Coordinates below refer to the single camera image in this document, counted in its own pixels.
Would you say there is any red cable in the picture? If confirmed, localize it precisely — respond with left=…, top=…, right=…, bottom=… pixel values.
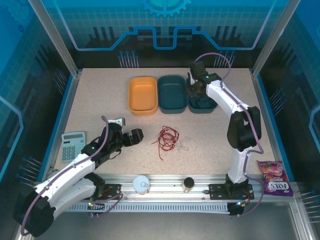
left=151, top=125, right=180, bottom=161

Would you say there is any teal plastic bin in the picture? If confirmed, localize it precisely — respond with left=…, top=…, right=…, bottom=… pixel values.
left=186, top=74, right=219, bottom=115
left=157, top=74, right=189, bottom=115

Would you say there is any grey pocket calculator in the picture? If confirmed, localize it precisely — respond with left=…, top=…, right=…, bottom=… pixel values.
left=61, top=131, right=87, bottom=163

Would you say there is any orange plastic bin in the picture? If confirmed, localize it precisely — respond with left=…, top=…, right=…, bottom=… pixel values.
left=127, top=76, right=159, bottom=116

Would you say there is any silver tin can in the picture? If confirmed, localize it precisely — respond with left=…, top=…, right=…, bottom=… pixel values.
left=132, top=174, right=151, bottom=195

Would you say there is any glass jar with black lid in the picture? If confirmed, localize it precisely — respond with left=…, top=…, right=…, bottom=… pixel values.
left=183, top=176, right=196, bottom=193

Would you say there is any purple candy bag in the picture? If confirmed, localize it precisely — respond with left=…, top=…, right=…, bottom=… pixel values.
left=257, top=160, right=294, bottom=197

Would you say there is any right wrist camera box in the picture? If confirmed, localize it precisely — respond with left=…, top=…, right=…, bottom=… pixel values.
left=189, top=61, right=206, bottom=76

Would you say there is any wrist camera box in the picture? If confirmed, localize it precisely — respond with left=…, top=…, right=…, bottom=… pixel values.
left=107, top=116, right=126, bottom=128
left=189, top=61, right=206, bottom=76

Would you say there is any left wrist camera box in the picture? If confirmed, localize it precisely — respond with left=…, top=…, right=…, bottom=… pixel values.
left=107, top=116, right=126, bottom=128

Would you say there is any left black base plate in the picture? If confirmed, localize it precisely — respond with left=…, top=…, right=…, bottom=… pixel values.
left=84, top=183, right=123, bottom=200

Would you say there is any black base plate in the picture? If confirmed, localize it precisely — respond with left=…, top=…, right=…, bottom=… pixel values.
left=208, top=183, right=255, bottom=201
left=84, top=183, right=123, bottom=200

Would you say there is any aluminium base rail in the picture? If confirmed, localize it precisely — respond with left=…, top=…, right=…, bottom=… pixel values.
left=94, top=173, right=298, bottom=204

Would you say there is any white slotted cable duct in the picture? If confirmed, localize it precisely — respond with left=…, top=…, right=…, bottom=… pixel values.
left=62, top=202, right=230, bottom=214

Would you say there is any aluminium frame post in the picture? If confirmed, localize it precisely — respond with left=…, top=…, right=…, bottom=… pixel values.
left=27, top=0, right=82, bottom=77
left=250, top=0, right=298, bottom=78

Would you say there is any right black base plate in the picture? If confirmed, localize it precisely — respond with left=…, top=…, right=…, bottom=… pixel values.
left=208, top=183, right=255, bottom=201

